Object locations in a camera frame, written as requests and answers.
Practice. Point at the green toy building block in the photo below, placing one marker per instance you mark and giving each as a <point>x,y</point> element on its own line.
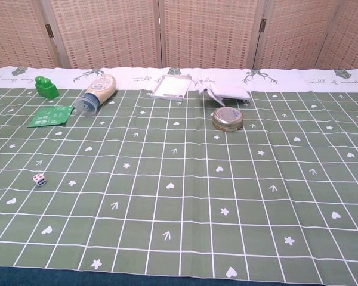
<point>45,87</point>

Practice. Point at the white die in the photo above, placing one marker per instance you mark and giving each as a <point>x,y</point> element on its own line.
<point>39,179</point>

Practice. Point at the brass screen hinge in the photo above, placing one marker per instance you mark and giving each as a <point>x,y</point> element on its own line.
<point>50,30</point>
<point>262,25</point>

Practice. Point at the green checked tablecloth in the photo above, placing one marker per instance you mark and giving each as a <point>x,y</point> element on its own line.
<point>179,178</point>

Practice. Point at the woven bamboo folding screen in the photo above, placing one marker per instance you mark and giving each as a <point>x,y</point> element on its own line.
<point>179,32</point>

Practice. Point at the beige tube with blue cap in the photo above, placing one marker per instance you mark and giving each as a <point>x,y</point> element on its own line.
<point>100,90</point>

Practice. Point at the round metal tin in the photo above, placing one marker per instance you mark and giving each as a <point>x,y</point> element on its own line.
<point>227,118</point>

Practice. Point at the white rectangular tray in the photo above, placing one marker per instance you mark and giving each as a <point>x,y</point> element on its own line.
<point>171,87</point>

